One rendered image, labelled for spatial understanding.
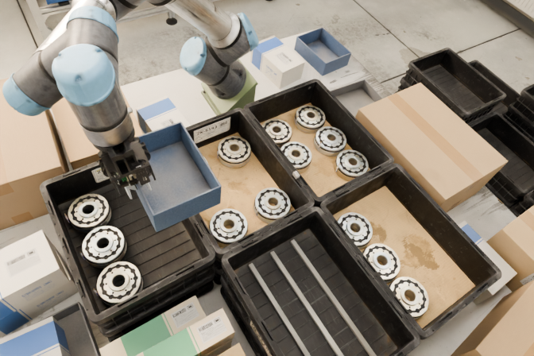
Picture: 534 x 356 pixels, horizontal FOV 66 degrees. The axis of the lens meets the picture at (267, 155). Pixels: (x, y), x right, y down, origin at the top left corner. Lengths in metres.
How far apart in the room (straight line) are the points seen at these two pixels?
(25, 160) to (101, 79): 0.71
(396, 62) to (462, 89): 0.93
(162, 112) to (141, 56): 1.48
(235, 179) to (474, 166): 0.74
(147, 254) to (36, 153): 0.42
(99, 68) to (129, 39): 2.47
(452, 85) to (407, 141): 1.04
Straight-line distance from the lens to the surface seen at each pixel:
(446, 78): 2.40
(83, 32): 0.69
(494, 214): 1.63
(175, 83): 1.68
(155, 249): 1.14
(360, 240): 1.17
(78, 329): 1.24
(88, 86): 0.60
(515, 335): 1.26
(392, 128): 1.39
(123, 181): 0.76
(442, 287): 1.24
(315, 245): 1.16
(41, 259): 1.13
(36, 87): 0.76
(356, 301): 1.14
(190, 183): 0.94
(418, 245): 1.27
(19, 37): 3.24
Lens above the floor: 1.86
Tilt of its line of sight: 53 degrees down
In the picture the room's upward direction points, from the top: 11 degrees clockwise
